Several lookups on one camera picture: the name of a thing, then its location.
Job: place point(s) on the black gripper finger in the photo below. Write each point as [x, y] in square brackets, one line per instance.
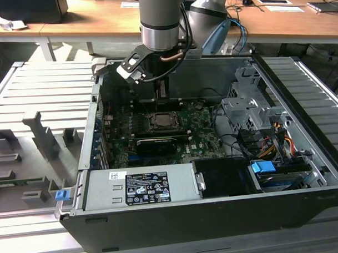
[167, 90]
[158, 90]

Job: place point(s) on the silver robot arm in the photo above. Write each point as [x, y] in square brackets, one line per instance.
[159, 10]

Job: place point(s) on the RAM slot with white clips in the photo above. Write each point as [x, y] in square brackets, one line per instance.
[175, 100]
[175, 104]

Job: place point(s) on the RAM slot with black clips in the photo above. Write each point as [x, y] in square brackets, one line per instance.
[175, 102]
[175, 106]

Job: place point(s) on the CPU socket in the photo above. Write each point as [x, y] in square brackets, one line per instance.
[152, 129]

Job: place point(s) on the copper coloured tube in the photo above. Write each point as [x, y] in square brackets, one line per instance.
[169, 59]

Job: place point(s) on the green motherboard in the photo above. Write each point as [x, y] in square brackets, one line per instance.
[205, 130]

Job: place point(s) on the black graphics card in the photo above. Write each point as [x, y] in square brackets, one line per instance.
[156, 147]

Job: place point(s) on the white paper sheet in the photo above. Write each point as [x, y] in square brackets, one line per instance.
[130, 4]
[285, 8]

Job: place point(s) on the silver metal drive cage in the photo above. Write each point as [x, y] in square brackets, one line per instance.
[239, 107]

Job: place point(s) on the black plastic shroud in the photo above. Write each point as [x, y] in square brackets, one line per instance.
[223, 177]

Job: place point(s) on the black computer mouse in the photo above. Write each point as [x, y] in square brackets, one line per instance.
[247, 1]

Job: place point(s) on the grey power supply unit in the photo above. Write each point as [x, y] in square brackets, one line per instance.
[101, 190]

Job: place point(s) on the hard disk in blue carrier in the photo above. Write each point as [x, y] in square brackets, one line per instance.
[262, 167]

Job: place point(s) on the grey parts rack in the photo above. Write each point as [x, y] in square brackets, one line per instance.
[41, 136]

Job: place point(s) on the black PC case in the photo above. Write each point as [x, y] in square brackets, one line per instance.
[189, 225]

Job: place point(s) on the blue case latch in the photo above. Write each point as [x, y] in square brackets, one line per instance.
[61, 196]

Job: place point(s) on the black equipment box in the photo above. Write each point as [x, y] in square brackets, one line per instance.
[23, 9]

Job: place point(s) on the crumpled white paper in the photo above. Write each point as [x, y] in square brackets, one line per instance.
[10, 25]

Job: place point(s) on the green RAM stick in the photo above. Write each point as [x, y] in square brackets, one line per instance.
[18, 181]

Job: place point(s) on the grey flat device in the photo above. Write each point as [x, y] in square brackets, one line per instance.
[324, 6]

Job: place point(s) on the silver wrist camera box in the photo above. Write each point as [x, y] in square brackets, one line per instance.
[194, 54]
[127, 69]

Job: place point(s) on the grey case hinge bracket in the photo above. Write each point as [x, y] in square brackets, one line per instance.
[98, 64]

